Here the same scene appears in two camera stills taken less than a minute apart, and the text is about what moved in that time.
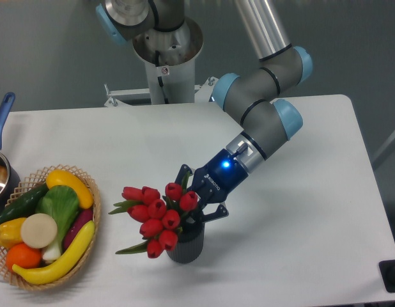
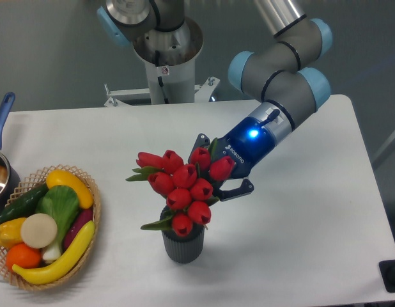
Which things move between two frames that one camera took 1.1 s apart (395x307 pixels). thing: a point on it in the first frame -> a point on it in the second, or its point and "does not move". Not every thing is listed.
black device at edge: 391,272 does not move
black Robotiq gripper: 213,183 -> 248,142
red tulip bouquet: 160,217 -> 186,185
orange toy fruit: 23,255 does not move
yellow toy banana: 62,263 does not move
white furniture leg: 394,141 does not move
